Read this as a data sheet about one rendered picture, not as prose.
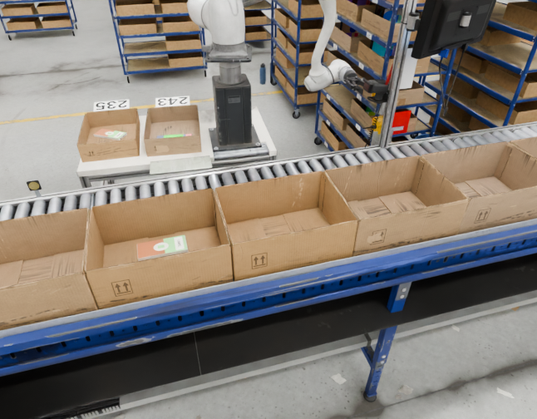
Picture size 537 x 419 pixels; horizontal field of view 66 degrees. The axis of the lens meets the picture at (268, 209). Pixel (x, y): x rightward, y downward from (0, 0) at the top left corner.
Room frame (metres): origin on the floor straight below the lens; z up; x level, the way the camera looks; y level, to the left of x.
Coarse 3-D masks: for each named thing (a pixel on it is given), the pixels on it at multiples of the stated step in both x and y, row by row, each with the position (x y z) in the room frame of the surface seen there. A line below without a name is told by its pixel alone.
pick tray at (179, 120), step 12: (156, 108) 2.22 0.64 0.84; (168, 108) 2.23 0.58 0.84; (180, 108) 2.25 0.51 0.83; (192, 108) 2.26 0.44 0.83; (156, 120) 2.22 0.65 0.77; (168, 120) 2.23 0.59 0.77; (180, 120) 2.24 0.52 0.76; (192, 120) 2.25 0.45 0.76; (144, 132) 1.92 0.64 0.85; (156, 132) 2.09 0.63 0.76; (168, 132) 2.09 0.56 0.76; (180, 132) 2.09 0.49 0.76; (192, 132) 2.09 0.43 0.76; (156, 144) 1.85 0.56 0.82; (168, 144) 1.86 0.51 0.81; (180, 144) 1.87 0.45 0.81; (192, 144) 1.88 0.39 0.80
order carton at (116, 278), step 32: (192, 192) 1.12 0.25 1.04; (96, 224) 1.02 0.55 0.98; (128, 224) 1.06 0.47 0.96; (160, 224) 1.08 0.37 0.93; (192, 224) 1.11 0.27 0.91; (224, 224) 0.94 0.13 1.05; (96, 256) 0.91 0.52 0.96; (128, 256) 0.98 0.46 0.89; (192, 256) 0.83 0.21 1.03; (224, 256) 0.85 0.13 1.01; (96, 288) 0.76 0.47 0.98; (128, 288) 0.78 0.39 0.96; (160, 288) 0.80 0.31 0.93; (192, 288) 0.83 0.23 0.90
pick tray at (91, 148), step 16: (96, 112) 2.17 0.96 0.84; (112, 112) 2.19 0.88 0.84; (128, 112) 2.21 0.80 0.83; (96, 128) 2.14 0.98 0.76; (112, 128) 2.14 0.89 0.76; (128, 128) 2.14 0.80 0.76; (80, 144) 1.85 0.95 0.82; (96, 144) 1.81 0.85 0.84; (112, 144) 1.82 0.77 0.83; (128, 144) 1.84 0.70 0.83; (96, 160) 1.80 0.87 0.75
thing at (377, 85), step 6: (366, 84) 1.99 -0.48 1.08; (372, 84) 1.96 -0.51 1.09; (378, 84) 1.97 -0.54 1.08; (384, 84) 1.98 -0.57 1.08; (366, 90) 1.97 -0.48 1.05; (372, 90) 1.96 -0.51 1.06; (378, 90) 1.96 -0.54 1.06; (384, 90) 1.97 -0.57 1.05; (372, 96) 2.00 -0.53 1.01; (378, 96) 1.98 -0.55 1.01
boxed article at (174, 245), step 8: (160, 240) 1.04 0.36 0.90; (168, 240) 1.04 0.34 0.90; (176, 240) 1.04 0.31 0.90; (184, 240) 1.04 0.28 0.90; (144, 248) 1.00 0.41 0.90; (152, 248) 1.00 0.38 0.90; (160, 248) 1.00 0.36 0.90; (168, 248) 1.00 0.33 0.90; (176, 248) 1.00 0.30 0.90; (184, 248) 1.00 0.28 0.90; (144, 256) 0.96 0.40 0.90; (152, 256) 0.96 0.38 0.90; (160, 256) 0.97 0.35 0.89
